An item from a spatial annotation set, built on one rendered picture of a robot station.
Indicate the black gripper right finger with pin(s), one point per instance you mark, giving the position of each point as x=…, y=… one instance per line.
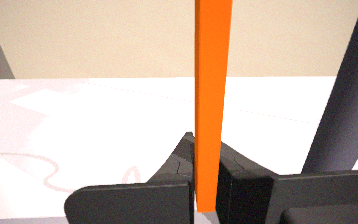
x=249, y=193

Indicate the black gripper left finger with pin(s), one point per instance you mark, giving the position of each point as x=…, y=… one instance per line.
x=168, y=197

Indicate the orange bar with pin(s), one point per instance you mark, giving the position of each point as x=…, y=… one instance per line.
x=212, y=34

